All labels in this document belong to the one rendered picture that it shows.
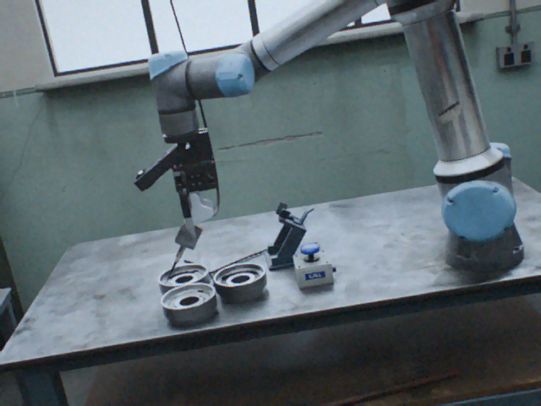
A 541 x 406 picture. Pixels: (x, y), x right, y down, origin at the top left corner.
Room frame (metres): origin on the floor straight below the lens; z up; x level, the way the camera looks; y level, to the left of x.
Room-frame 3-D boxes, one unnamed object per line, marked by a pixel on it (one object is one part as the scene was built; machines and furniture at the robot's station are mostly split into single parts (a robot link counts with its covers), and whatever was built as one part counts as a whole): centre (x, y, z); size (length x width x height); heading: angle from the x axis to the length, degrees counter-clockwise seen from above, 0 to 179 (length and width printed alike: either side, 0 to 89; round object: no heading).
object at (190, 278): (1.25, 0.20, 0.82); 0.10 x 0.10 x 0.04
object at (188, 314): (1.14, 0.18, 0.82); 0.10 x 0.10 x 0.04
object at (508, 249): (1.20, -0.41, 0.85); 0.15 x 0.15 x 0.10
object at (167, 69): (1.26, 0.14, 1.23); 0.09 x 0.08 x 0.11; 70
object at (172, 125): (1.26, 0.14, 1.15); 0.08 x 0.08 x 0.05
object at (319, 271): (1.21, -0.08, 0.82); 0.08 x 0.07 x 0.05; 91
